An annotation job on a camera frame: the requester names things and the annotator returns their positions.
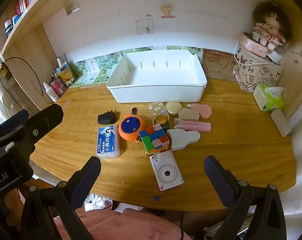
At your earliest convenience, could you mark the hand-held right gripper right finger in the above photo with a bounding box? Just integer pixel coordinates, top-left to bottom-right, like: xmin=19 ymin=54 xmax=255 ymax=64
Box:
xmin=203 ymin=155 xmax=287 ymax=240

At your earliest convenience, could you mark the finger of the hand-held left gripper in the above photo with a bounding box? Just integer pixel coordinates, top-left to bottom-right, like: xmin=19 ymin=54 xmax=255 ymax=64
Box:
xmin=0 ymin=109 xmax=29 ymax=142
xmin=0 ymin=104 xmax=64 ymax=155

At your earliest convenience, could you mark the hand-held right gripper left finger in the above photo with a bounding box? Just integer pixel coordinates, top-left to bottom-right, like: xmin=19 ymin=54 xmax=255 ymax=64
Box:
xmin=20 ymin=156 xmax=102 ymax=240

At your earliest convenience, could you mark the blue white floss packet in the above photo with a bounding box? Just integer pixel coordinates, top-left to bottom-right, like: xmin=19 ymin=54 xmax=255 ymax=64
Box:
xmin=95 ymin=124 xmax=121 ymax=158

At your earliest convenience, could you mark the white instant camera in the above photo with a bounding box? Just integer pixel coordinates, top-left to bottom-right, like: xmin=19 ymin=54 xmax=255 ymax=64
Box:
xmin=149 ymin=152 xmax=184 ymax=202

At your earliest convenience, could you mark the white bottle-shaped case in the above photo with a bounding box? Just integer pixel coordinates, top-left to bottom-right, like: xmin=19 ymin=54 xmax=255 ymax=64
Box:
xmin=166 ymin=128 xmax=201 ymax=151

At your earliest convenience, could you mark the pink hair clip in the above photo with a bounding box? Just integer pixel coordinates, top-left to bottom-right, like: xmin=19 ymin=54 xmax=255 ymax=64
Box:
xmin=174 ymin=118 xmax=212 ymax=132

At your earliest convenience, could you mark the black charger plug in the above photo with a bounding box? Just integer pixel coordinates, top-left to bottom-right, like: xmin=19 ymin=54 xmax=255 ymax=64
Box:
xmin=98 ymin=109 xmax=116 ymax=125

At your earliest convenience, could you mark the beige wedge case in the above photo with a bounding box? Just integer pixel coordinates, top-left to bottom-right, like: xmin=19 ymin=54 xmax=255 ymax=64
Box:
xmin=178 ymin=108 xmax=200 ymax=121

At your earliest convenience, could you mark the pink leather pouch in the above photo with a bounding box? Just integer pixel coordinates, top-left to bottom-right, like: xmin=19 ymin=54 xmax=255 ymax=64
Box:
xmin=188 ymin=103 xmax=213 ymax=119

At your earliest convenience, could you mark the multicoloured puzzle cube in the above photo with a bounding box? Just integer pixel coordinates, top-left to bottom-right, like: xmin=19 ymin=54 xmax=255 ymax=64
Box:
xmin=138 ymin=124 xmax=170 ymax=155

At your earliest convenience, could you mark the round beige compact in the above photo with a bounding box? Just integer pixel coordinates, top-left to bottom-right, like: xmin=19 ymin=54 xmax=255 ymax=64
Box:
xmin=165 ymin=101 xmax=183 ymax=115

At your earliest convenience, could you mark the clear stickered plastic box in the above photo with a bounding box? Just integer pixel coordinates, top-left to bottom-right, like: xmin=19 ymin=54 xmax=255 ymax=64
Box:
xmin=148 ymin=101 xmax=169 ymax=125

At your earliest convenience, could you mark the white plastic storage box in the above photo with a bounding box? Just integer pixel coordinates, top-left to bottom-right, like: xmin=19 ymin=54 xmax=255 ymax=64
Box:
xmin=106 ymin=49 xmax=207 ymax=103

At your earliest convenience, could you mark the white printed plastic bag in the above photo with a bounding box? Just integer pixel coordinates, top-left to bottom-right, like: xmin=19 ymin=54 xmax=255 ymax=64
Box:
xmin=85 ymin=192 xmax=116 ymax=210

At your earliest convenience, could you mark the red packet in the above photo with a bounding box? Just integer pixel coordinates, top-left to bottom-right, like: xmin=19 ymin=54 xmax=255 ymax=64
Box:
xmin=49 ymin=79 xmax=66 ymax=96

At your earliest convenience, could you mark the yellow black gadget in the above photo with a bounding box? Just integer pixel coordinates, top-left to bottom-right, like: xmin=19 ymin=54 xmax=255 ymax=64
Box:
xmin=0 ymin=61 xmax=11 ymax=80

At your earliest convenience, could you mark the pink fleece clothing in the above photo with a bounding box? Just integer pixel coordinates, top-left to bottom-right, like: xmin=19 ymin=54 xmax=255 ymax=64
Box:
xmin=53 ymin=208 xmax=191 ymax=240

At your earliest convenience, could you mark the wooden desk hutch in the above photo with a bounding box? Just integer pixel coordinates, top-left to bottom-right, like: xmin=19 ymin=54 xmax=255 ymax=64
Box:
xmin=0 ymin=0 xmax=74 ymax=105

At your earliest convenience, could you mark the white carton box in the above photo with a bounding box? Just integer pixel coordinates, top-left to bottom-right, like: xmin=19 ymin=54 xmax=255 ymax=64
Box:
xmin=74 ymin=58 xmax=101 ymax=85

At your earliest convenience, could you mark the white rectangular block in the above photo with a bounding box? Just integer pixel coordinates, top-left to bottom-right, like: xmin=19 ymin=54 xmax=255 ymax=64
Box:
xmin=270 ymin=109 xmax=292 ymax=137

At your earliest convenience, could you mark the green tissue box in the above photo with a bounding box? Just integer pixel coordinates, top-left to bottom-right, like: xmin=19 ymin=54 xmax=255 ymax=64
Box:
xmin=253 ymin=83 xmax=287 ymax=112

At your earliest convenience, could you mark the printed canvas bag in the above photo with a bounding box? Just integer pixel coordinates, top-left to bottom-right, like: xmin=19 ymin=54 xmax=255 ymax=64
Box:
xmin=232 ymin=52 xmax=284 ymax=93

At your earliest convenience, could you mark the brown cartoon cardboard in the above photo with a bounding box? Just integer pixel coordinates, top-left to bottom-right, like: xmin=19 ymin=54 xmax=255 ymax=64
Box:
xmin=202 ymin=49 xmax=238 ymax=82

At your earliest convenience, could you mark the row of books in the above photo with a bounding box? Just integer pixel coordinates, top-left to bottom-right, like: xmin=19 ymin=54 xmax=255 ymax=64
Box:
xmin=14 ymin=0 xmax=32 ymax=15

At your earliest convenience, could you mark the clear square adhesive hook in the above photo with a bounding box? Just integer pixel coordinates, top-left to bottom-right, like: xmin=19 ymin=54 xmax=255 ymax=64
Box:
xmin=135 ymin=19 xmax=155 ymax=35

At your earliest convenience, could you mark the white charger adapter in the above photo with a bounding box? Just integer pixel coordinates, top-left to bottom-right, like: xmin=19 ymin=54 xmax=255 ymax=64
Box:
xmin=266 ymin=51 xmax=283 ymax=64

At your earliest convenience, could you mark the pink round tin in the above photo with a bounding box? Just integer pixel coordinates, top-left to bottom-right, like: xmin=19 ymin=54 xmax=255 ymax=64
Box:
xmin=237 ymin=33 xmax=269 ymax=58

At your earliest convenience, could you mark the rag doll with brown hair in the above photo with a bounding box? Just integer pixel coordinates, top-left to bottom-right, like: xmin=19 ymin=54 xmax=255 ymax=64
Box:
xmin=252 ymin=1 xmax=292 ymax=51

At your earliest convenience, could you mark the thin black cable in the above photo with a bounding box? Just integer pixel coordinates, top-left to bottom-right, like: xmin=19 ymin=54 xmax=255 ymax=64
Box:
xmin=0 ymin=57 xmax=44 ymax=110

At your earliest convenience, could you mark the white cable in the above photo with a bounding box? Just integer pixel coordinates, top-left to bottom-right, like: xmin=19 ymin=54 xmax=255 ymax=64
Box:
xmin=234 ymin=36 xmax=274 ymax=68

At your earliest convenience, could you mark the yellow bear wall hook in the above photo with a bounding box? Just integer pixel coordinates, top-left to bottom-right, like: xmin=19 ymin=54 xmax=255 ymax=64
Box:
xmin=160 ymin=4 xmax=176 ymax=18

